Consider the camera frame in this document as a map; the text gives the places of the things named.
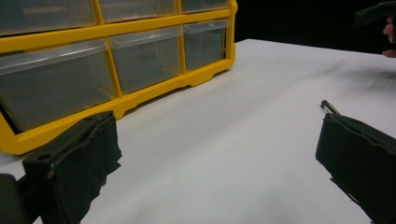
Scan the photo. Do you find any small dark metal bit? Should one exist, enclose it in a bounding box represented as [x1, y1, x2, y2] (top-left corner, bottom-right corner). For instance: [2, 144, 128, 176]
[320, 100, 341, 117]

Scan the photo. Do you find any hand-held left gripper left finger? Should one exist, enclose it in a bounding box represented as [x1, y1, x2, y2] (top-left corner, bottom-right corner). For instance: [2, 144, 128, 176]
[21, 110, 123, 224]

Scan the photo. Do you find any set of clear cabinet drawers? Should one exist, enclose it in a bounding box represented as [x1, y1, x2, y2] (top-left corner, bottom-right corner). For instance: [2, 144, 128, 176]
[0, 0, 230, 133]

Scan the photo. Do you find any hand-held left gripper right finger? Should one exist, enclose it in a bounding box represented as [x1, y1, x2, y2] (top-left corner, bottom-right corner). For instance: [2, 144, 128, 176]
[316, 112, 396, 224]

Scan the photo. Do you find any yellow plastic organizer cabinet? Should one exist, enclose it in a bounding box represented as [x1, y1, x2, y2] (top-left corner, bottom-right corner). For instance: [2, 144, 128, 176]
[0, 0, 239, 156]

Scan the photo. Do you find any clear plastic drawer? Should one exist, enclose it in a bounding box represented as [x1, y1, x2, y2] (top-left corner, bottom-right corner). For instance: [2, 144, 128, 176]
[182, 19, 231, 72]

